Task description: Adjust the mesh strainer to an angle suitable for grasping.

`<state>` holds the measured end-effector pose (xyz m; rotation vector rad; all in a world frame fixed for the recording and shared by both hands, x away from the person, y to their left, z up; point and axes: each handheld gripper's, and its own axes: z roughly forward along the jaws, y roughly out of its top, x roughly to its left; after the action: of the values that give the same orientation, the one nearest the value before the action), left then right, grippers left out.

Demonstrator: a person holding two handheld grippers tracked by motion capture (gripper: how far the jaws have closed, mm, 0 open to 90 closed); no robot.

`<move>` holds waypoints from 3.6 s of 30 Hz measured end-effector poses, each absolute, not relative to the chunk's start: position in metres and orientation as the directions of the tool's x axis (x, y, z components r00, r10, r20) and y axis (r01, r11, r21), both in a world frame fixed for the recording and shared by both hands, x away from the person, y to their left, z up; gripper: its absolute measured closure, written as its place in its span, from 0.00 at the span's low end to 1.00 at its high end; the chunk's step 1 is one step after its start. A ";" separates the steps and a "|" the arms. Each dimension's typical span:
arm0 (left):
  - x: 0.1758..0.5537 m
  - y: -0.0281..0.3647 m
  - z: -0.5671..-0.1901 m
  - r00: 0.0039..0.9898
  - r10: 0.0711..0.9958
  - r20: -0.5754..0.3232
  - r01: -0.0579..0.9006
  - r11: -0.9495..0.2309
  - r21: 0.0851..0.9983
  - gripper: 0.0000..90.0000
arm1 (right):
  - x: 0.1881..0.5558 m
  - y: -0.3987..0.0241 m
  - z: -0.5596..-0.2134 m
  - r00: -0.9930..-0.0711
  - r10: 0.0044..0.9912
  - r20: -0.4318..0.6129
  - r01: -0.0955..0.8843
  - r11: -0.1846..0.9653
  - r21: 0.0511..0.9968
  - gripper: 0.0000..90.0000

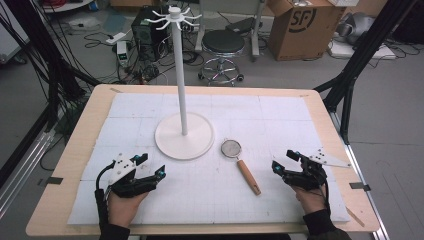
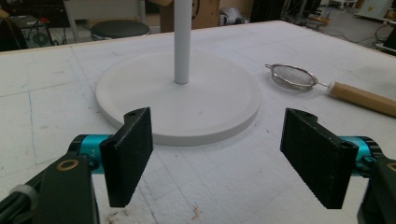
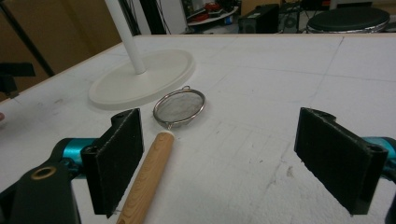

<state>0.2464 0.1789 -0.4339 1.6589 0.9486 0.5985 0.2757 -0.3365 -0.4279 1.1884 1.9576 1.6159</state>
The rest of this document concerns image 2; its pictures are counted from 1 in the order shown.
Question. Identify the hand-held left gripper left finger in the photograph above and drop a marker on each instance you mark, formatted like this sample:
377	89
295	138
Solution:
126	161

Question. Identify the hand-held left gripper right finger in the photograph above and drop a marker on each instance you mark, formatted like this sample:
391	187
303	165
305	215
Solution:
317	158

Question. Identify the white round stand with pole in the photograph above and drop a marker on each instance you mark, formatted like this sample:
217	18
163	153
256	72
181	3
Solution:
179	99

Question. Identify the black round stool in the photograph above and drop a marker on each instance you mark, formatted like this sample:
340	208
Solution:
120	29

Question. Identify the brown cardboard box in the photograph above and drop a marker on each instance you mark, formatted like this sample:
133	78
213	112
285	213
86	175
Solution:
202	14

